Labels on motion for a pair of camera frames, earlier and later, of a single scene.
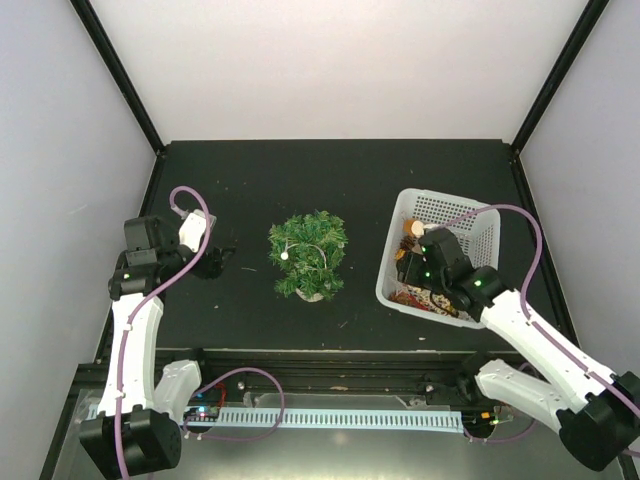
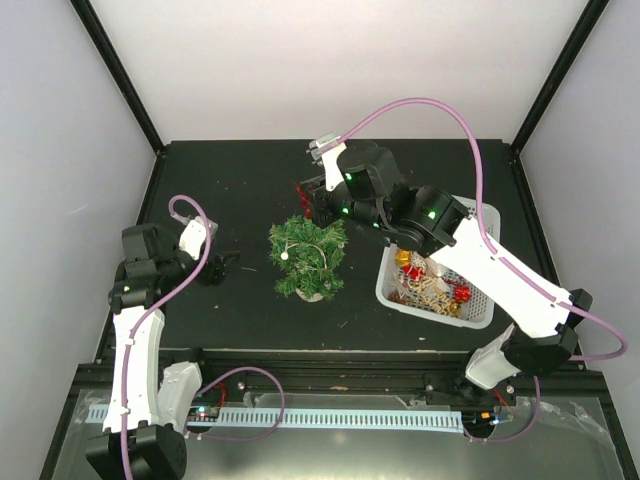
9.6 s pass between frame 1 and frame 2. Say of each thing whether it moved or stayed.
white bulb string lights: stayed
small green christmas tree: stayed
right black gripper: moved
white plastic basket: stayed
